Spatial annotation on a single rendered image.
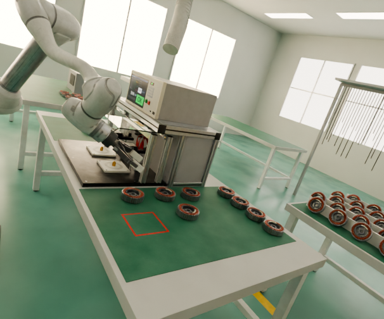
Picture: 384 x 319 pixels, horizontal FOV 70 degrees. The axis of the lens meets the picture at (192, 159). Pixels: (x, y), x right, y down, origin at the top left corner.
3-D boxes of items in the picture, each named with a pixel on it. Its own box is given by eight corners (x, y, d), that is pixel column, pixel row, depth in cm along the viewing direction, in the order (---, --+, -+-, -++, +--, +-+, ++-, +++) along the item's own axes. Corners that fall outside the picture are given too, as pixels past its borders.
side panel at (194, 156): (168, 187, 160) (182, 135, 151) (165, 185, 162) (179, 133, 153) (204, 187, 177) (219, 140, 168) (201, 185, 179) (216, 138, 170)
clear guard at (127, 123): (104, 138, 129) (106, 126, 127) (90, 123, 147) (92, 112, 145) (163, 143, 149) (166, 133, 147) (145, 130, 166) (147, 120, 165)
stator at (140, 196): (120, 202, 128) (121, 195, 127) (120, 191, 138) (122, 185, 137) (143, 206, 131) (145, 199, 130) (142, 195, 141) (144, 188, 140)
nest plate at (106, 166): (104, 172, 149) (104, 170, 149) (96, 161, 160) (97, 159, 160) (130, 173, 158) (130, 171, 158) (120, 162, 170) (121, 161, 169)
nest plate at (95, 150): (92, 156, 167) (92, 154, 167) (85, 147, 178) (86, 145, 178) (115, 157, 176) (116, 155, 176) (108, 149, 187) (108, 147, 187)
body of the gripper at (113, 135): (101, 139, 125) (116, 152, 129) (99, 144, 118) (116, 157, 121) (112, 127, 125) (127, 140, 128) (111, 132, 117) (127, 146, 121)
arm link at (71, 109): (83, 140, 118) (99, 125, 110) (52, 116, 112) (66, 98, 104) (94, 126, 126) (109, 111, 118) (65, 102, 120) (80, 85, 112)
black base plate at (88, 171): (82, 187, 132) (82, 183, 131) (57, 142, 179) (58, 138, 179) (165, 185, 161) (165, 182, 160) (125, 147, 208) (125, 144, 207)
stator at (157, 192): (166, 204, 139) (168, 198, 138) (149, 195, 143) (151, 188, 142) (178, 199, 149) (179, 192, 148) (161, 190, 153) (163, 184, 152)
